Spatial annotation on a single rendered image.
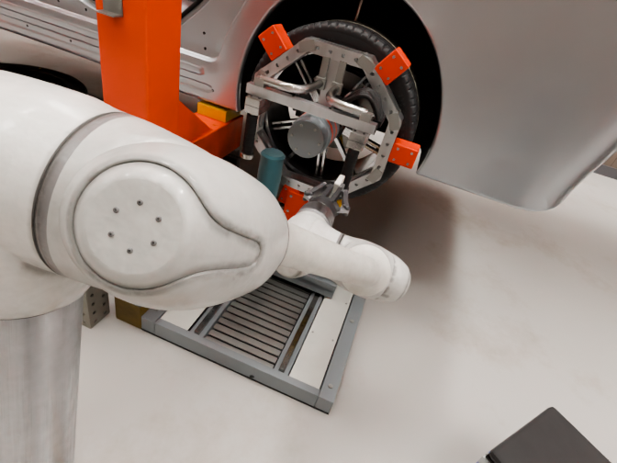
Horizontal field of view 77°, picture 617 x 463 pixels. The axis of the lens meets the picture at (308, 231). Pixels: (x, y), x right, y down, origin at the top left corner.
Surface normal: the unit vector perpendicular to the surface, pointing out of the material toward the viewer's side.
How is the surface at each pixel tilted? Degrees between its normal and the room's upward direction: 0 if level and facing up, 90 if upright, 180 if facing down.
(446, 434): 0
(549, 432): 0
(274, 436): 0
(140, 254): 56
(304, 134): 90
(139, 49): 90
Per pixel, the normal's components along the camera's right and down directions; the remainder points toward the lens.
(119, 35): -0.32, 0.49
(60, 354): 0.89, 0.38
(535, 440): 0.22, -0.80
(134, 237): 0.04, 0.02
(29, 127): 0.20, -0.36
